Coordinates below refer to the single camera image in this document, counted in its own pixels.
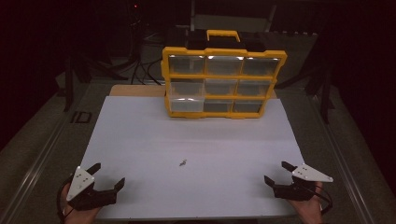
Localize clear plastic drawer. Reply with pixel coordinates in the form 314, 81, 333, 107
168, 96, 206, 114

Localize set of clear organizer drawers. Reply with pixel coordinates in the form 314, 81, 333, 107
167, 54, 281, 114

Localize wooden board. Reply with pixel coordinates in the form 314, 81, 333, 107
108, 84, 278, 100

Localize black stand legs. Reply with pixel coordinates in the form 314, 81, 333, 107
63, 55, 129, 113
276, 60, 336, 125

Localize person's right hand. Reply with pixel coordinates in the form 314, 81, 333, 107
287, 182, 325, 224

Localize yellow black organizer box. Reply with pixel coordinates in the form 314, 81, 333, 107
160, 29, 289, 120

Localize person's left hand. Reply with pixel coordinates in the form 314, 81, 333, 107
60, 183, 103, 224

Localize metal floor rail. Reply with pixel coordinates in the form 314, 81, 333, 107
309, 91, 379, 224
0, 81, 94, 222

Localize white paper sheet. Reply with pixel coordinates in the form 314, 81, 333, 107
78, 95, 305, 219

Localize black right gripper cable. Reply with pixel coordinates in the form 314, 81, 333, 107
306, 183, 334, 216

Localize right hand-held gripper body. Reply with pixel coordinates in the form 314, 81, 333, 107
273, 163, 334, 202

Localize black floor cables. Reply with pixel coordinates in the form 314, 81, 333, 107
130, 57, 163, 86

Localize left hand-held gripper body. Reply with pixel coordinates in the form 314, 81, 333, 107
65, 166, 118, 212

